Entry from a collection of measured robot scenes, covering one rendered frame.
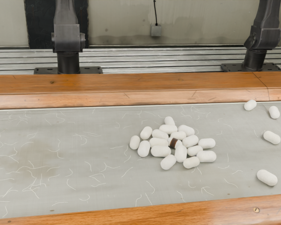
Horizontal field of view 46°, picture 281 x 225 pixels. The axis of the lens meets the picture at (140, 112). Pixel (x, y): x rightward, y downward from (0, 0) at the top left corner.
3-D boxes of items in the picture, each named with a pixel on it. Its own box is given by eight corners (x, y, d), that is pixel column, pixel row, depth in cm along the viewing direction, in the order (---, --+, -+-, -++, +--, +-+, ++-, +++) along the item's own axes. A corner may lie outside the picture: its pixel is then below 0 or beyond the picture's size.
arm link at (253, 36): (282, 35, 102) (272, 28, 107) (256, 35, 100) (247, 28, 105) (276, 54, 106) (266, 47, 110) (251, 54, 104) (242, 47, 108)
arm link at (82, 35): (84, 35, 90) (83, 28, 94) (51, 35, 88) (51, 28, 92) (85, 56, 93) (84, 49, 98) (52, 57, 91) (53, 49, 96)
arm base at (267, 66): (291, 52, 107) (278, 43, 112) (233, 52, 103) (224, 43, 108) (283, 73, 111) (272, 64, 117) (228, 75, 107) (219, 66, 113)
